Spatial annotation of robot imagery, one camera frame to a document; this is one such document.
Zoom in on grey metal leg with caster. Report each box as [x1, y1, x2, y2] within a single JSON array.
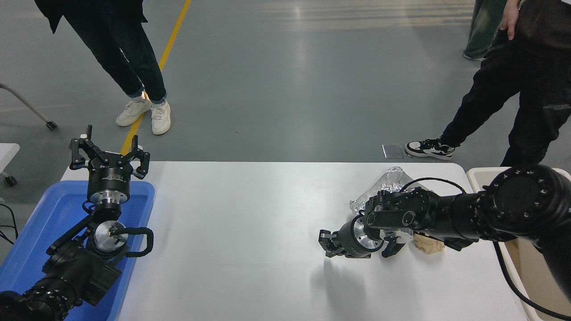
[[0, 83, 58, 131]]

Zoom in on foil plate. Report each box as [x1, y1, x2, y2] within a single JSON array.
[[349, 166, 431, 214]]

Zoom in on person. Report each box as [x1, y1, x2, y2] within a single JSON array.
[[35, 0, 171, 135], [463, 0, 509, 61], [405, 0, 571, 168]]

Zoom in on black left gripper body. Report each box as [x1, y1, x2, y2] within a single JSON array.
[[87, 162, 133, 196]]

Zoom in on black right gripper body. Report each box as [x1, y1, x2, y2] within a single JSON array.
[[334, 221, 381, 259]]

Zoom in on person's hand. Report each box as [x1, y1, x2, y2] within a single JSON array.
[[501, 0, 521, 41]]

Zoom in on blue plastic tray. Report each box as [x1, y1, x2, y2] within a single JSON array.
[[0, 180, 155, 321]]

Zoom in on large pale bin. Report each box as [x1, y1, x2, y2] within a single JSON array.
[[466, 167, 571, 321]]

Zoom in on crumpled tan paper ball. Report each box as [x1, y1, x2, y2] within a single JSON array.
[[413, 234, 445, 255]]

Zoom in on black cables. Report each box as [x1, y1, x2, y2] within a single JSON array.
[[0, 203, 19, 246]]

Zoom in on small white table with caster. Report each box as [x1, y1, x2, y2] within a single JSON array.
[[0, 143, 21, 187]]

